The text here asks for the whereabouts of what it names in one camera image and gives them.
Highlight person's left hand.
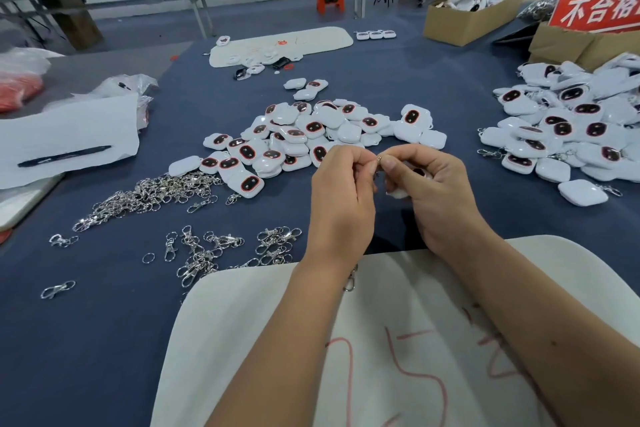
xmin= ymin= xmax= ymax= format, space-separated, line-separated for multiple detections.
xmin=303 ymin=145 xmax=381 ymax=273

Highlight person's right hand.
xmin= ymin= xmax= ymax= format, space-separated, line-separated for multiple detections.
xmin=378 ymin=143 xmax=491 ymax=263

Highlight person's right forearm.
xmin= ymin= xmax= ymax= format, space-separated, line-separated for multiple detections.
xmin=450 ymin=230 xmax=640 ymax=427

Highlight person's left forearm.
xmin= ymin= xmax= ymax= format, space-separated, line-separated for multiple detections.
xmin=205 ymin=256 xmax=361 ymax=427

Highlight white foam board red marks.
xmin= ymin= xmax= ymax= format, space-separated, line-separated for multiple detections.
xmin=150 ymin=234 xmax=640 ymax=427

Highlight long white foam board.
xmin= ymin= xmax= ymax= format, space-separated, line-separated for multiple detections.
xmin=209 ymin=26 xmax=354 ymax=69

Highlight open cardboard box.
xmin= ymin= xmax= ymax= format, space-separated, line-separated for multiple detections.
xmin=423 ymin=0 xmax=536 ymax=47

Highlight flat brown cardboard box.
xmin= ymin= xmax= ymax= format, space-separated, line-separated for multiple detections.
xmin=528 ymin=21 xmax=640 ymax=73

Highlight red sign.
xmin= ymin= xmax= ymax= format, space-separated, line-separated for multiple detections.
xmin=549 ymin=0 xmax=640 ymax=35

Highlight black pen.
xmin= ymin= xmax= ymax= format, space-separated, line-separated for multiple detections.
xmin=17 ymin=144 xmax=113 ymax=169

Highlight white paper sheet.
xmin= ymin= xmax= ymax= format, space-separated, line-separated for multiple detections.
xmin=0 ymin=93 xmax=141 ymax=191

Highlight orange bag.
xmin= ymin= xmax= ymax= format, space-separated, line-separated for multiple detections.
xmin=0 ymin=73 xmax=46 ymax=115

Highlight white plastic bag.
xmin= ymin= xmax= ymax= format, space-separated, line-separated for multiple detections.
xmin=0 ymin=46 xmax=63 ymax=77

